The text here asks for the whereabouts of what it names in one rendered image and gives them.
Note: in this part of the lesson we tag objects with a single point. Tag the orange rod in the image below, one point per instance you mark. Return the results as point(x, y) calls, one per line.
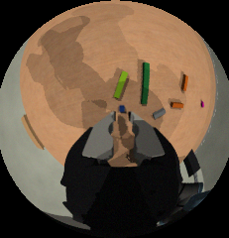
point(176, 105)
point(184, 82)

